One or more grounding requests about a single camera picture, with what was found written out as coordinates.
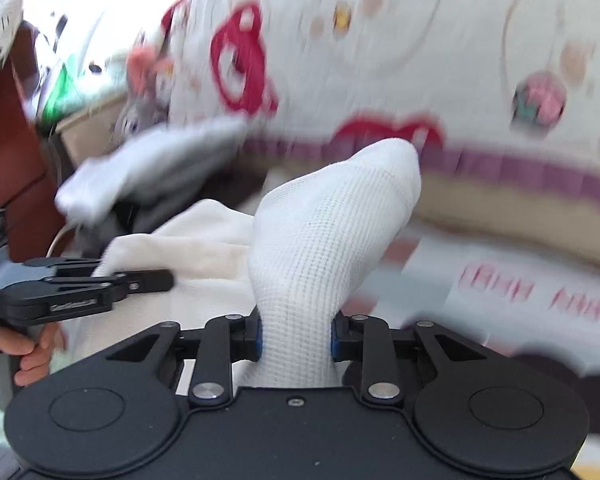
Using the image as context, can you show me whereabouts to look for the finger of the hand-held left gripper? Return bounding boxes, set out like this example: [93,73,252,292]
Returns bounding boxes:
[22,257,106,274]
[7,269,175,324]

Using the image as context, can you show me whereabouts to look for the bear printed bedsheet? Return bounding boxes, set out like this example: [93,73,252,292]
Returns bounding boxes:
[125,0,600,202]

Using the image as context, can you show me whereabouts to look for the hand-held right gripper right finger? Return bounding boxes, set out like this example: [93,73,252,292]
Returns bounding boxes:
[330,312,488,406]

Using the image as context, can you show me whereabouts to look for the red-brown wooden dresser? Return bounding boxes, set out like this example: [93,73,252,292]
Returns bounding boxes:
[0,25,77,262]

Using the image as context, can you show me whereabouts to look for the pink grey checked rug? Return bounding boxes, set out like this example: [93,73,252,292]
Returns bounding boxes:
[345,225,600,480]

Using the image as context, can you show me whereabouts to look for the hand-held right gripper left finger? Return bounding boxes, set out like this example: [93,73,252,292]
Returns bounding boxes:
[105,312,263,408]

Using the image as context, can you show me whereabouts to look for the person's left hand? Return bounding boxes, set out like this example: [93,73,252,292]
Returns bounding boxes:
[0,321,67,389]

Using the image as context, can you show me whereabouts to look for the cream knit sweater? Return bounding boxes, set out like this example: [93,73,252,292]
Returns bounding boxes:
[62,137,423,391]

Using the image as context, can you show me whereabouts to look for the beige bed base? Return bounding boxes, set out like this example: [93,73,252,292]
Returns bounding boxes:
[414,169,600,272]

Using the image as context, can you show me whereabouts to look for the grey plush rabbit toy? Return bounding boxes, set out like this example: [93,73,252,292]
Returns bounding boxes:
[109,42,177,137]

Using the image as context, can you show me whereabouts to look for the white folded garment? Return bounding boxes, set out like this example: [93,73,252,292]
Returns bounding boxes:
[55,117,248,222]

